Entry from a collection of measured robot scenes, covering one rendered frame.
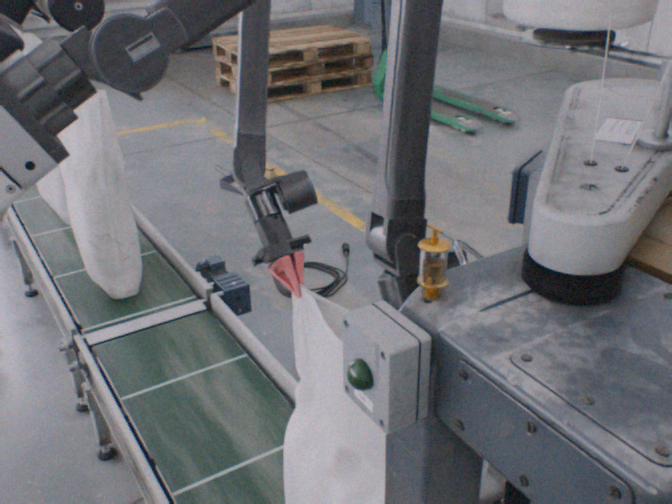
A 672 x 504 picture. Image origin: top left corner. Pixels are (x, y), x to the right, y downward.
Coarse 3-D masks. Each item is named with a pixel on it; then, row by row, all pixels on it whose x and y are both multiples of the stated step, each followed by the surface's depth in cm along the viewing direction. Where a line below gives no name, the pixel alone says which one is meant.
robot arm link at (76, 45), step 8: (80, 32) 73; (88, 32) 74; (64, 40) 73; (72, 40) 73; (80, 40) 74; (88, 40) 74; (64, 48) 73; (72, 48) 73; (80, 48) 74; (88, 48) 74; (72, 56) 74; (80, 56) 74; (88, 56) 74; (80, 64) 74; (88, 64) 74; (88, 72) 75; (96, 80) 75; (136, 96) 77
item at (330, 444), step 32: (320, 320) 118; (320, 352) 122; (320, 384) 127; (320, 416) 127; (352, 416) 114; (288, 448) 132; (320, 448) 122; (352, 448) 117; (384, 448) 111; (288, 480) 134; (320, 480) 121; (352, 480) 115
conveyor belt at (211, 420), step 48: (144, 336) 231; (192, 336) 231; (144, 384) 209; (192, 384) 209; (240, 384) 208; (144, 432) 191; (192, 432) 191; (240, 432) 190; (192, 480) 175; (240, 480) 175
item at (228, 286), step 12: (204, 264) 274; (216, 264) 266; (204, 276) 271; (216, 276) 265; (228, 276) 263; (240, 276) 263; (216, 288) 260; (228, 288) 255; (240, 288) 256; (228, 300) 256; (240, 300) 258; (240, 312) 260
